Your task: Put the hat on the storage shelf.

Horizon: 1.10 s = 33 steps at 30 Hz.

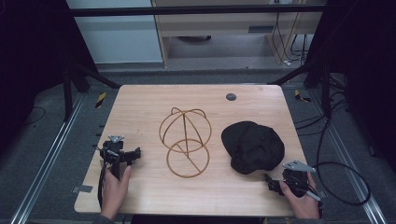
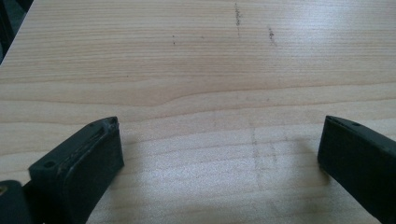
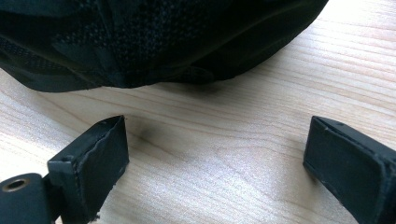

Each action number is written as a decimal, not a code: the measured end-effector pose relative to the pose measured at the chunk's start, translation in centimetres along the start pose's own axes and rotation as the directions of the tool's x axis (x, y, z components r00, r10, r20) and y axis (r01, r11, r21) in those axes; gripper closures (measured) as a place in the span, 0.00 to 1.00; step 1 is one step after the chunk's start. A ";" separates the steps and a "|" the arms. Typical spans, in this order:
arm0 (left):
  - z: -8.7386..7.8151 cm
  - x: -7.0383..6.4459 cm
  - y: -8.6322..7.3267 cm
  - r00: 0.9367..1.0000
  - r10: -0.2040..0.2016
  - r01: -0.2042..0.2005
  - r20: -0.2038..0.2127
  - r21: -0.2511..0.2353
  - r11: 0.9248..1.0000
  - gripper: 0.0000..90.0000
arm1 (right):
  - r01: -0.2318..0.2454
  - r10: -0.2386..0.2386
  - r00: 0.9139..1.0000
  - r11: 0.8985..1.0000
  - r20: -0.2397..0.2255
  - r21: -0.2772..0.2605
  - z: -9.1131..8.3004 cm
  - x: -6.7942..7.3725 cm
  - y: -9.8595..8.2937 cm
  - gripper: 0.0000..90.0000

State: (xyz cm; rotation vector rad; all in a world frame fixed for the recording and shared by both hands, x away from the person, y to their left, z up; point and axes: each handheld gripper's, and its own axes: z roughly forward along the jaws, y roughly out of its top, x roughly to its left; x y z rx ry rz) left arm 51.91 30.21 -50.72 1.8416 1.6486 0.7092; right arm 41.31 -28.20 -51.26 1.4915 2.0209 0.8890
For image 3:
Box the black fabric backpack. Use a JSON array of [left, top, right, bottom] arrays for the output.
[[0, 0, 330, 93]]

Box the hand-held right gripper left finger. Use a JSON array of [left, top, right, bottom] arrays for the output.
[[47, 115, 130, 224]]

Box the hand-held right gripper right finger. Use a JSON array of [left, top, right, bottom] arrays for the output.
[[303, 115, 396, 224]]

